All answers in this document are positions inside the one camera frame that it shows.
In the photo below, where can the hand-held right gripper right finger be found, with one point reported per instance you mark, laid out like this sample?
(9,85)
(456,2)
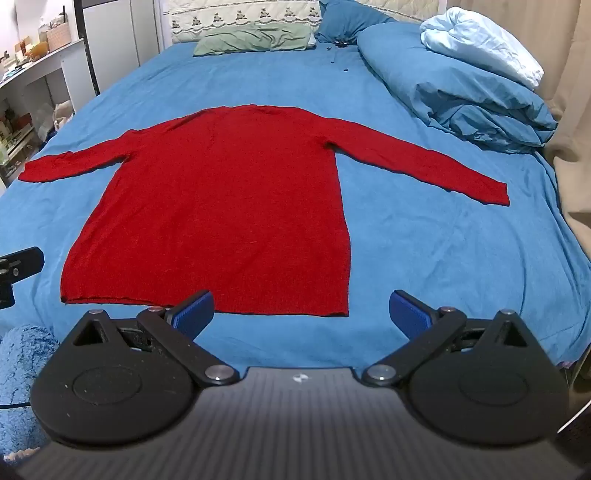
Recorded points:
(408,314)

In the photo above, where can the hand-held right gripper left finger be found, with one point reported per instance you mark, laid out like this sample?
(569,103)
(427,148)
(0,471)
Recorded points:
(196,314)

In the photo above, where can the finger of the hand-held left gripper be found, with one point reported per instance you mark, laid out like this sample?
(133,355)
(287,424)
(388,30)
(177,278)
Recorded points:
(23,263)

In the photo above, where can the red knit sweater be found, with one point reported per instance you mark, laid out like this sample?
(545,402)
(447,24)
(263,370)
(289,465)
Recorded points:
(221,207)

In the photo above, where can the blue bed sheet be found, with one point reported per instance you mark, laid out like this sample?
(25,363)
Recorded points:
(415,258)

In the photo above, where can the blue fluffy cloth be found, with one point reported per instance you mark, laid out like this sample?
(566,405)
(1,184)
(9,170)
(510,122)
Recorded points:
(21,364)

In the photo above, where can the white shelf unit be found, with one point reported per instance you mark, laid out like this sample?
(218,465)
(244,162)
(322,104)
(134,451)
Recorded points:
(51,69)

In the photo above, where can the blue duvet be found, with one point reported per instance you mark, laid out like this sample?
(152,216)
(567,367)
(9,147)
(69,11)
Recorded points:
(452,97)

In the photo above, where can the black pole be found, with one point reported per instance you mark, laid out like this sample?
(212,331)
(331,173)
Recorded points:
(87,46)

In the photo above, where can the woven basket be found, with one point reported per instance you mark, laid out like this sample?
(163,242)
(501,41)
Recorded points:
(59,37)

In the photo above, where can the white wardrobe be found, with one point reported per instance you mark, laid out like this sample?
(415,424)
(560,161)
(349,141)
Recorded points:
(124,32)

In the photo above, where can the small dark hair clip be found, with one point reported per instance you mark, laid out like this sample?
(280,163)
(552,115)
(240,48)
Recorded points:
(341,44)

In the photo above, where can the green pillow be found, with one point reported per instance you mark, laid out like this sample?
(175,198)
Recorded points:
(254,39)

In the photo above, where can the light blue blanket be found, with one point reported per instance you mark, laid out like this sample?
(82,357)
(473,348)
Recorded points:
(480,41)

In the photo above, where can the blue pillow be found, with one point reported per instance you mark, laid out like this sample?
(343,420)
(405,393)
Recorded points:
(346,21)

